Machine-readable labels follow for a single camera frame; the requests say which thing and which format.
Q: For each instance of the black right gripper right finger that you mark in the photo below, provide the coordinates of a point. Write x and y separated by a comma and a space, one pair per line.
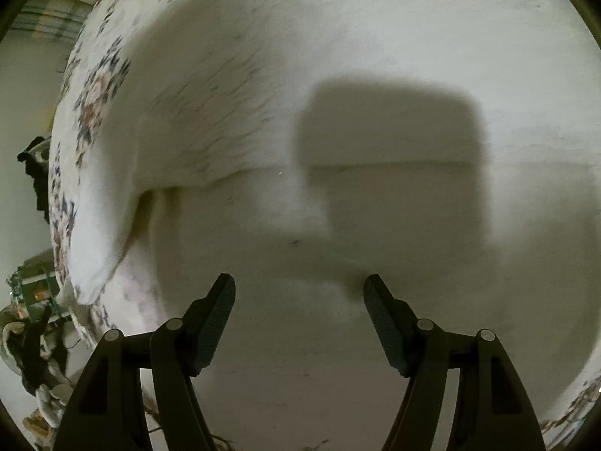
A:
492, 408

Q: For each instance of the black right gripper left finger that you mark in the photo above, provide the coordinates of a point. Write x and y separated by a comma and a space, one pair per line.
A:
106, 411

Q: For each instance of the white knit sweater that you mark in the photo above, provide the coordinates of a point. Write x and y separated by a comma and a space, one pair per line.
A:
328, 197

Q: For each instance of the teal storage shelf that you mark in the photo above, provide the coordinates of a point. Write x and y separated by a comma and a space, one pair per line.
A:
32, 289

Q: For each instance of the floral bed cover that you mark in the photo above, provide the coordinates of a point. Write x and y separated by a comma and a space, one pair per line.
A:
84, 103

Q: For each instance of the left green curtain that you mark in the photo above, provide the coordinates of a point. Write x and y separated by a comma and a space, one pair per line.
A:
52, 20

